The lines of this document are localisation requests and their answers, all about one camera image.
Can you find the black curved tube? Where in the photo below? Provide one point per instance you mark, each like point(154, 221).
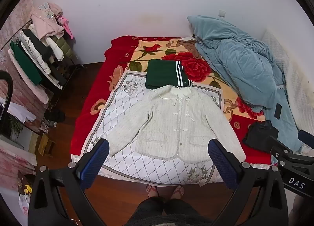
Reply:
point(9, 86)

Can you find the hot pink garment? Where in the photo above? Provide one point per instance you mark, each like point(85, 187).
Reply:
point(67, 28)

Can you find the white puffer jacket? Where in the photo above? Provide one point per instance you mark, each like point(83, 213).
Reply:
point(56, 49)

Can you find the white cloth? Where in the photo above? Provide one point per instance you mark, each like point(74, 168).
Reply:
point(19, 112)

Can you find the white textured bedspread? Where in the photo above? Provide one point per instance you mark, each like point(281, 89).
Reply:
point(294, 88)

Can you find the green hanging garment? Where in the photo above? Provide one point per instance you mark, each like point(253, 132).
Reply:
point(24, 61)

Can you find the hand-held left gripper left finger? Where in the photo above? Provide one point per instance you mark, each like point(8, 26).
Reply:
point(95, 162)

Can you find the person's dark trousers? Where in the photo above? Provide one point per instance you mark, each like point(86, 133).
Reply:
point(157, 208)

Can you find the pink fuzzy coat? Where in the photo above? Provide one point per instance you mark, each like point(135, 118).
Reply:
point(46, 23)

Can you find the pale pink fuzzy cloth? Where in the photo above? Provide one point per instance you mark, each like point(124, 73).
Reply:
point(32, 91)

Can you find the white plastic bag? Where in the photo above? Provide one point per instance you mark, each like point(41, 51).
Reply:
point(24, 204)

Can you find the olive puffer jacket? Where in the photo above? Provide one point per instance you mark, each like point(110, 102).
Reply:
point(65, 44)

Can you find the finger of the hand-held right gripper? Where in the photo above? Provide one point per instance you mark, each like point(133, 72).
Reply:
point(274, 143)
point(306, 135)

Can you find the black cloth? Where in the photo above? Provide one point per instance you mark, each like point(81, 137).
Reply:
point(260, 133)

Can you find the small wooden stool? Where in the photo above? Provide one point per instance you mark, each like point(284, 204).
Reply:
point(44, 142)

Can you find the brown bag with yellow label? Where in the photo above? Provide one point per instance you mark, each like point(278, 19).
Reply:
point(24, 182)

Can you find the white tweed jacket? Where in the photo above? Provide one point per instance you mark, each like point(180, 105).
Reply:
point(171, 123)

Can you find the black metal clothes rack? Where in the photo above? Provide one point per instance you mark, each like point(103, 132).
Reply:
point(78, 66)

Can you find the green potted plant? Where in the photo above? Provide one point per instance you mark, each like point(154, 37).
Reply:
point(16, 126)

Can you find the black shoe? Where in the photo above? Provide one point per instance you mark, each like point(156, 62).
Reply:
point(55, 115)

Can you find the red floral printed blanket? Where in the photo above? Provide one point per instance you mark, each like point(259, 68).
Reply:
point(98, 88)

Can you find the white wall socket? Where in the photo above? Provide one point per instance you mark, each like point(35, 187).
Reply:
point(222, 13)

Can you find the person's right foot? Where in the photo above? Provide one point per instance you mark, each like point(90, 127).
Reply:
point(177, 191)

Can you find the person's foot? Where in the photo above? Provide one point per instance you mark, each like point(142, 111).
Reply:
point(152, 191)
point(177, 191)

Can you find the pink patterned cloth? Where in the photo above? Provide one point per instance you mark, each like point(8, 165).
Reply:
point(14, 158)

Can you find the person's left foot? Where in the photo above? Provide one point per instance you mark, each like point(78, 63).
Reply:
point(152, 191)

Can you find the green garment with white stripes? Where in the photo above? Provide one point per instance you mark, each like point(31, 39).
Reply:
point(162, 74)

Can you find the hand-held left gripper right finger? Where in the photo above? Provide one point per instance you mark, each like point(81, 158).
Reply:
point(220, 164)

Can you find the black phone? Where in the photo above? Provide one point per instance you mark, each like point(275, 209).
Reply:
point(278, 110)

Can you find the blue duvet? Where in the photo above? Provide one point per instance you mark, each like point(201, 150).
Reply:
point(235, 54)

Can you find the black hanging garment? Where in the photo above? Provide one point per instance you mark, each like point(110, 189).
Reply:
point(36, 42)

